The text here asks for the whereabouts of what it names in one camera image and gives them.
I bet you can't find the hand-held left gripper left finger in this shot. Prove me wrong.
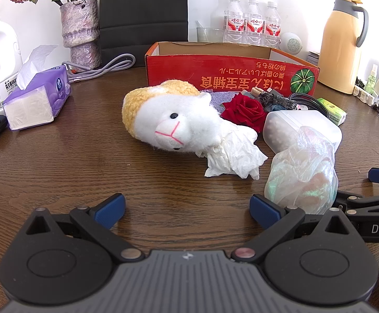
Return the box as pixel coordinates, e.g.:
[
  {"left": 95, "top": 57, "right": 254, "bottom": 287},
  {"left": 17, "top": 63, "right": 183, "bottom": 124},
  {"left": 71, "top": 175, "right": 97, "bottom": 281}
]
[{"left": 25, "top": 193, "right": 144, "bottom": 264}]

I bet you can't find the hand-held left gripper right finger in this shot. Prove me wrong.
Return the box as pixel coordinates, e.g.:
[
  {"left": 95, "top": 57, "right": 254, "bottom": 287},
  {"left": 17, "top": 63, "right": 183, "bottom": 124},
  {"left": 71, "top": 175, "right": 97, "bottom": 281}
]
[{"left": 231, "top": 194, "right": 354, "bottom": 264}]

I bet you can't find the iridescent plastic bag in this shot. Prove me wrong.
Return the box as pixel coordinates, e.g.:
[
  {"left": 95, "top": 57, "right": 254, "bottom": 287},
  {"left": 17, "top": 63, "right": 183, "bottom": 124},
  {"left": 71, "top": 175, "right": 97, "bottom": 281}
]
[{"left": 264, "top": 125, "right": 338, "bottom": 215}]

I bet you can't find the white tissue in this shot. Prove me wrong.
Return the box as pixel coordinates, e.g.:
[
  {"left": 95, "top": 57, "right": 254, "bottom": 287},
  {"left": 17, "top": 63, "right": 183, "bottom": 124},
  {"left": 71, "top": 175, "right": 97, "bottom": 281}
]
[{"left": 196, "top": 127, "right": 269, "bottom": 180}]

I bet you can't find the green tissue pack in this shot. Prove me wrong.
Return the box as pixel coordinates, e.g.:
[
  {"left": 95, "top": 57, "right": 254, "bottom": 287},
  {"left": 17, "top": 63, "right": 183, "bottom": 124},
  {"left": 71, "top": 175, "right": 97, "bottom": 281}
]
[{"left": 316, "top": 98, "right": 347, "bottom": 127}]

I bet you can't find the white plastic container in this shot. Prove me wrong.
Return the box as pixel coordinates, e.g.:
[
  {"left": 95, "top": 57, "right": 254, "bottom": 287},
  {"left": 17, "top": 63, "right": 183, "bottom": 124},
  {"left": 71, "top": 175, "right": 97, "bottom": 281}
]
[{"left": 263, "top": 110, "right": 342, "bottom": 154}]

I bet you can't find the red fabric rose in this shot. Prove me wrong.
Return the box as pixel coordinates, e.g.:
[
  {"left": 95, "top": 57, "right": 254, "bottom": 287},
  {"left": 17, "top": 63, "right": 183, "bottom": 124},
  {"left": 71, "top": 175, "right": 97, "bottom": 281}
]
[{"left": 221, "top": 93, "right": 268, "bottom": 134}]

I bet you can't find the black braided cable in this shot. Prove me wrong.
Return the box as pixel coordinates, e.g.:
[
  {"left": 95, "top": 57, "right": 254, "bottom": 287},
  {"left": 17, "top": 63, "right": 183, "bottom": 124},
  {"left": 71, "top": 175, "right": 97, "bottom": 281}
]
[{"left": 289, "top": 92, "right": 328, "bottom": 118}]

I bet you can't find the white yellow plush alpaca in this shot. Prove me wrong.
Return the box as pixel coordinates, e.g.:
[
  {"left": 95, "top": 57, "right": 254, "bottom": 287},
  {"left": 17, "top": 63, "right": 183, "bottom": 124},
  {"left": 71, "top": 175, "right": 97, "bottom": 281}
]
[{"left": 122, "top": 80, "right": 229, "bottom": 153}]

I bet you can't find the purple knitted cloth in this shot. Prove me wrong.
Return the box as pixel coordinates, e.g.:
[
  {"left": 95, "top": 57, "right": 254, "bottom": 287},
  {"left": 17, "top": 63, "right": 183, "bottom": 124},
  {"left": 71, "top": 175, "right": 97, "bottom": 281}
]
[{"left": 206, "top": 91, "right": 239, "bottom": 111}]

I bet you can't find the red cardboard box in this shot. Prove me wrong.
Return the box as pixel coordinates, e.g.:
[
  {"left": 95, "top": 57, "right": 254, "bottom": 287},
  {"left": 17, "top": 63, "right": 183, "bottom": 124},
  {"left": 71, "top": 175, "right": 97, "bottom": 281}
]
[{"left": 145, "top": 42, "right": 320, "bottom": 94}]

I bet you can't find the white power strip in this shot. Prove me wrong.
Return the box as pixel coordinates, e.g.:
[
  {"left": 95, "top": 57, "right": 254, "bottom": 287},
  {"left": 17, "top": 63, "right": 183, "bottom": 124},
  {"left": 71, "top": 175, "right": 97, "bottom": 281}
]
[{"left": 352, "top": 85, "right": 379, "bottom": 106}]

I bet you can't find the small green spray bottle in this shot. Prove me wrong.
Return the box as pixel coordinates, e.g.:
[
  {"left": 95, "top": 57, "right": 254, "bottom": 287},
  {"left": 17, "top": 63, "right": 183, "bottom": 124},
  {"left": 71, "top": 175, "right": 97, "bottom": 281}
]
[{"left": 365, "top": 63, "right": 379, "bottom": 93}]

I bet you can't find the purple tissue pack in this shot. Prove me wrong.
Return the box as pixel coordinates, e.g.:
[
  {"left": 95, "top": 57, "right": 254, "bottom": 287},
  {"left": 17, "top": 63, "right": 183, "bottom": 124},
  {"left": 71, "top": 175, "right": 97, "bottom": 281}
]
[{"left": 2, "top": 45, "right": 72, "bottom": 131}]

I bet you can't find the yellow thermos jug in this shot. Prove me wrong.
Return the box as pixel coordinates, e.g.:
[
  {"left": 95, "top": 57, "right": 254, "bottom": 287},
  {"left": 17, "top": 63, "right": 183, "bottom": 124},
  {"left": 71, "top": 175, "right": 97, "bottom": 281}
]
[{"left": 316, "top": 0, "right": 370, "bottom": 95}]

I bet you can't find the white robot-shaped speaker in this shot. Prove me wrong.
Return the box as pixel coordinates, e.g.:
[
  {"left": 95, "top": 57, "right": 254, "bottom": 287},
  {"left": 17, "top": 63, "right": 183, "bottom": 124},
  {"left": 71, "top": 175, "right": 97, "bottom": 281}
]
[{"left": 279, "top": 32, "right": 303, "bottom": 53}]

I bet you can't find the clear drinking glass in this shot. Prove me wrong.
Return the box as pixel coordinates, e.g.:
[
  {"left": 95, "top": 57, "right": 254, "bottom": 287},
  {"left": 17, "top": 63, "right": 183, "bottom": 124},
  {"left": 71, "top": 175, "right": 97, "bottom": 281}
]
[{"left": 196, "top": 21, "right": 225, "bottom": 43}]

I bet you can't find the clear water bottle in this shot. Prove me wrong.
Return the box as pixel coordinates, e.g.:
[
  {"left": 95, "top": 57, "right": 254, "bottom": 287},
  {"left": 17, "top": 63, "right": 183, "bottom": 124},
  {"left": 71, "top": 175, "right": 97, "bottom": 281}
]
[
  {"left": 243, "top": 0, "right": 264, "bottom": 45},
  {"left": 263, "top": 2, "right": 282, "bottom": 48},
  {"left": 224, "top": 0, "right": 246, "bottom": 44}
]

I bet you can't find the purple mottled vase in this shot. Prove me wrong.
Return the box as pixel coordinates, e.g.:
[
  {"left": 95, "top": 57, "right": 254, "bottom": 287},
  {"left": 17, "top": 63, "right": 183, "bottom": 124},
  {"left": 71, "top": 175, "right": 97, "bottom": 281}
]
[{"left": 60, "top": 0, "right": 103, "bottom": 70}]

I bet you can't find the white detergent bottle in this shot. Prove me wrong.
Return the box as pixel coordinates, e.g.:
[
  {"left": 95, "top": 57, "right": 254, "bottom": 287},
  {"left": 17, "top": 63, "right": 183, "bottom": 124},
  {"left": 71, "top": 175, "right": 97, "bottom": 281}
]
[{"left": 0, "top": 18, "right": 23, "bottom": 111}]

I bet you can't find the black paper bag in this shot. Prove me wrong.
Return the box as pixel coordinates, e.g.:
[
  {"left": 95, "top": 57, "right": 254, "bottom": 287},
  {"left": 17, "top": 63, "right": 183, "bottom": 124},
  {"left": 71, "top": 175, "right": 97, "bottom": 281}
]
[{"left": 99, "top": 0, "right": 189, "bottom": 58}]

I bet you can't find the grey cable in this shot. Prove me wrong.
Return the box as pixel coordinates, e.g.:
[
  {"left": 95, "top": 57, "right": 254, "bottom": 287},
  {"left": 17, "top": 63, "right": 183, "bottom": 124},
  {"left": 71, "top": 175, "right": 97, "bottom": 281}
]
[{"left": 62, "top": 54, "right": 136, "bottom": 83}]

